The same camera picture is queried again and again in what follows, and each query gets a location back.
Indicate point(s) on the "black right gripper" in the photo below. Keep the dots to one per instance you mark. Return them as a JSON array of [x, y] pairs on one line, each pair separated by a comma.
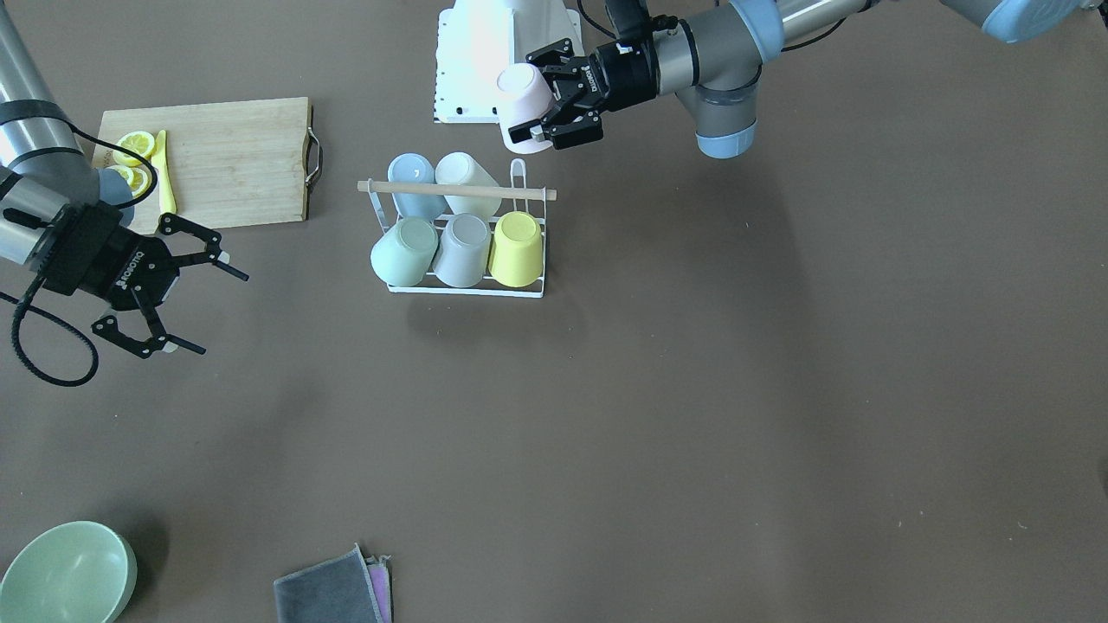
[[102, 258]]

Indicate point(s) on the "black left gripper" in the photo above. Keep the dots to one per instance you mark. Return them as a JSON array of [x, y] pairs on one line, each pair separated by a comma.
[[625, 76]]

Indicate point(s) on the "pink plastic cup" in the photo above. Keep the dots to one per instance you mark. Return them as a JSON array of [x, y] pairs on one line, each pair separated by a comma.
[[523, 96]]

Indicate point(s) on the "green plastic cup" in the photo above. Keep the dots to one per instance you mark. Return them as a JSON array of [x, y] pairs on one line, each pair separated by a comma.
[[402, 257]]

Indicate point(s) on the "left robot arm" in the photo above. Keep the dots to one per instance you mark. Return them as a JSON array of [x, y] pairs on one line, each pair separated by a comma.
[[711, 61]]

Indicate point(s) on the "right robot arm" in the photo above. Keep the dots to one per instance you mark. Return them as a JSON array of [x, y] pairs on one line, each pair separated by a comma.
[[45, 169]]

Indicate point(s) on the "cream white plastic cup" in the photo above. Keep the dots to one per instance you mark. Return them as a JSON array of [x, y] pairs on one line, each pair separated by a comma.
[[460, 169]]

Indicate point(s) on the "yellow plastic cup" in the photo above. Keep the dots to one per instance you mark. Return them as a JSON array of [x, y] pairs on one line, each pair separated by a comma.
[[516, 256]]

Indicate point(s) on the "grey plastic cup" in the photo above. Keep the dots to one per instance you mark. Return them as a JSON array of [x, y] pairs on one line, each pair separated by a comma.
[[463, 251]]

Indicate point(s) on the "lemon slice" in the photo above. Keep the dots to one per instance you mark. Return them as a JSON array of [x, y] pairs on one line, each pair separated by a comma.
[[137, 179], [134, 148]]

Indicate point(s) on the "wooden cutting board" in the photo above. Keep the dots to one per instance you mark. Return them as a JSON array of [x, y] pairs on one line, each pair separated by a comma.
[[232, 164]]

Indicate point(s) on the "green ceramic bowl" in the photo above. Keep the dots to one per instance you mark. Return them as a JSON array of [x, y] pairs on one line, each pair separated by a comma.
[[81, 571]]

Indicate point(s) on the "grey folded cloth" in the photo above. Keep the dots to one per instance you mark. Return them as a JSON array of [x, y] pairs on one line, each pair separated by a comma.
[[337, 590]]

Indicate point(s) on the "purple folded cloth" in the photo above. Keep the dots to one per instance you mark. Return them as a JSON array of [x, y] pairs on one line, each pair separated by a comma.
[[378, 568]]

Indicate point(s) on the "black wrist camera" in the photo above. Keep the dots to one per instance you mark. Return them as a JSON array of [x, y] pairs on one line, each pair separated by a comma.
[[630, 20]]

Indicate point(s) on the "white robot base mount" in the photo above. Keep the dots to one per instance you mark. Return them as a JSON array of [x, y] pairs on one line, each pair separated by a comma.
[[478, 39]]

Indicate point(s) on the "white wire cup rack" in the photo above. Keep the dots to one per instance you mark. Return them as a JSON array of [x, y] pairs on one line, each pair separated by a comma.
[[386, 197]]

